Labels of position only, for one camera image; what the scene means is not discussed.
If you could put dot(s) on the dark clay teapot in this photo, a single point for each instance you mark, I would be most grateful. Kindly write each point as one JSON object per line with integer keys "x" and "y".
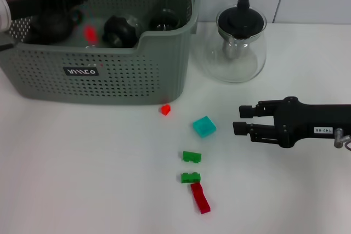
{"x": 52, "y": 28}

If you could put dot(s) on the teal square brick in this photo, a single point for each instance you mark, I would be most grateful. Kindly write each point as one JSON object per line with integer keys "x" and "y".
{"x": 204, "y": 127}

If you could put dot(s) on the bright red toy brick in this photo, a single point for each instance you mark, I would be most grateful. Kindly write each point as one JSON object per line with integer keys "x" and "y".
{"x": 90, "y": 34}

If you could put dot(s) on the black glass teapot lid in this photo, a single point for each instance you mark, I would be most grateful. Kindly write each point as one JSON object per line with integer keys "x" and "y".
{"x": 241, "y": 20}

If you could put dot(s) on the small red cube brick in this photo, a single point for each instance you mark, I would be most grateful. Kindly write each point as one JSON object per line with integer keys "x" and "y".
{"x": 165, "y": 109}

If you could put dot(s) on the green toy brick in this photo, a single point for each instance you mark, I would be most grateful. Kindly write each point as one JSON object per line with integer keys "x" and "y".
{"x": 191, "y": 156}
{"x": 190, "y": 177}

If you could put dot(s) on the clear glass teapot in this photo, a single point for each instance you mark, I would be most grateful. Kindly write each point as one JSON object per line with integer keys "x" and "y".
{"x": 244, "y": 64}

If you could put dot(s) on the dark red long brick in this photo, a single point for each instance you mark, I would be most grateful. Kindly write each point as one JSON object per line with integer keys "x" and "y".
{"x": 200, "y": 198}

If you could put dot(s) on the steel tea infuser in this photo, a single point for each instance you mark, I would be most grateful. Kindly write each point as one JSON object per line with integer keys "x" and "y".
{"x": 230, "y": 49}

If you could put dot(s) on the grey-green perforated storage bin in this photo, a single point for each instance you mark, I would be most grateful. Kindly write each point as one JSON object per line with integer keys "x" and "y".
{"x": 109, "y": 80}

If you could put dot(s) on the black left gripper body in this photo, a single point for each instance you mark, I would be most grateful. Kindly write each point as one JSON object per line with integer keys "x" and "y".
{"x": 35, "y": 4}

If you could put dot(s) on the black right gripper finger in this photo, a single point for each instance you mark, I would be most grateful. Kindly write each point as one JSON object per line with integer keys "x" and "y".
{"x": 246, "y": 111}
{"x": 239, "y": 128}

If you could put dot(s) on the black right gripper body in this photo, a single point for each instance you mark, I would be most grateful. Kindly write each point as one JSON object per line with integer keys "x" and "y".
{"x": 301, "y": 121}

